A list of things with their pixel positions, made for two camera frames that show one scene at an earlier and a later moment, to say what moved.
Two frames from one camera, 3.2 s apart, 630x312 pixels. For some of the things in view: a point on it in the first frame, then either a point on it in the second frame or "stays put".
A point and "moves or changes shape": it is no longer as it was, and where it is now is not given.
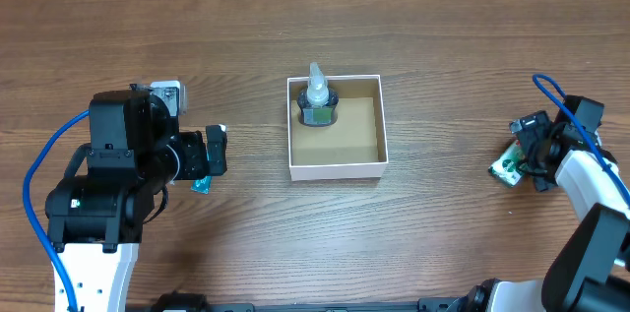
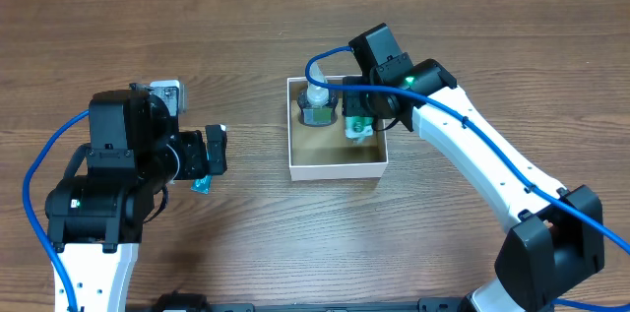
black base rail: x=186 y=301 stays put
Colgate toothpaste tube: x=203 y=185 stays put
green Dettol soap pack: x=507 y=164 moves or changes shape
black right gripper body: x=535 y=133 to x=369 y=103
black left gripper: x=197 y=166 stays put
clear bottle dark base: x=317 y=102 stays put
